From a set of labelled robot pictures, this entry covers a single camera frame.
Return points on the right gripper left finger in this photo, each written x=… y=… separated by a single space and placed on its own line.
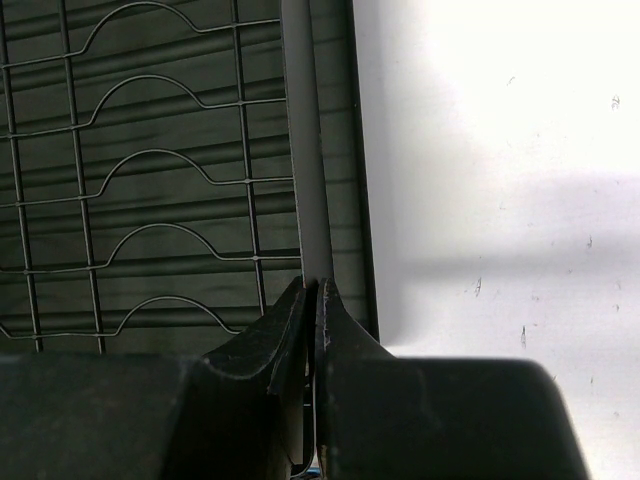
x=267 y=348

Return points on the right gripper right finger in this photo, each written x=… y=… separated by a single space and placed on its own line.
x=341 y=343

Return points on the black plastic drain tray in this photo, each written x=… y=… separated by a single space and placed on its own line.
x=345 y=165

